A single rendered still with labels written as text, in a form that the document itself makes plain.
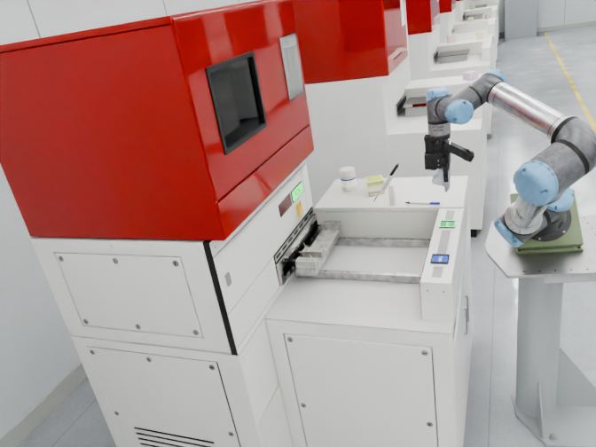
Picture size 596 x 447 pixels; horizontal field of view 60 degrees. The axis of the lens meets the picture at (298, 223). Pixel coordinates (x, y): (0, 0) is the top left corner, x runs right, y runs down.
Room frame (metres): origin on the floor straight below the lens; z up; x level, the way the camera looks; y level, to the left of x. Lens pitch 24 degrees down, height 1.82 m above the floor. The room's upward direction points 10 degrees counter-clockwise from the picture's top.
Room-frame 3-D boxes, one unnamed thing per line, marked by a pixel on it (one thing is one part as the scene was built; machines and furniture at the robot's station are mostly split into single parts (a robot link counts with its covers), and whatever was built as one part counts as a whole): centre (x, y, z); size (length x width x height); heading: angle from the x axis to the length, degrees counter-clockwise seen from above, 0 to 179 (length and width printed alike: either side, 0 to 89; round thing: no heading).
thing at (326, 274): (1.64, -0.19, 0.84); 0.50 x 0.02 x 0.03; 66
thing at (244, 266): (1.69, 0.10, 1.02); 0.82 x 0.03 x 0.40; 156
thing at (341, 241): (1.89, -0.30, 0.84); 0.50 x 0.02 x 0.03; 66
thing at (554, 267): (1.67, -0.92, 0.75); 0.45 x 0.44 x 0.13; 75
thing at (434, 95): (1.69, -0.53, 1.40); 0.09 x 0.08 x 0.11; 11
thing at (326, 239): (1.85, -0.07, 0.87); 0.36 x 0.08 x 0.03; 156
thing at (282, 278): (1.85, 0.01, 0.89); 0.44 x 0.02 x 0.10; 156
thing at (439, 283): (1.57, -0.49, 0.89); 0.55 x 0.09 x 0.14; 156
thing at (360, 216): (2.09, -0.43, 0.89); 0.62 x 0.35 x 0.14; 66
